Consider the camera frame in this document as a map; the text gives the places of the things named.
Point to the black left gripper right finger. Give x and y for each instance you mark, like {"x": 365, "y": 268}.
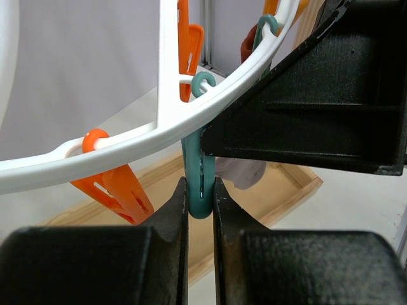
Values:
{"x": 258, "y": 265}

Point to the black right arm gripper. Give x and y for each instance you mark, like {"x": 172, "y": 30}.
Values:
{"x": 337, "y": 101}

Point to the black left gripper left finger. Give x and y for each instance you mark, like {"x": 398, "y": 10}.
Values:
{"x": 144, "y": 264}

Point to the teal clothespin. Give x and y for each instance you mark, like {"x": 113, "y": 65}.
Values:
{"x": 271, "y": 23}
{"x": 200, "y": 175}

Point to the white round clip hanger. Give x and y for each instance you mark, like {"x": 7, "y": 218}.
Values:
{"x": 179, "y": 104}

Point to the wooden hanger stand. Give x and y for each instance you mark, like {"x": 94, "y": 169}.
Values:
{"x": 282, "y": 189}

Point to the orange clothespin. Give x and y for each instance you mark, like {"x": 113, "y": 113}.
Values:
{"x": 120, "y": 191}
{"x": 190, "y": 40}

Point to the metal wall rail right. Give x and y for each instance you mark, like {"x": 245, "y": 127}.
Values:
{"x": 209, "y": 20}

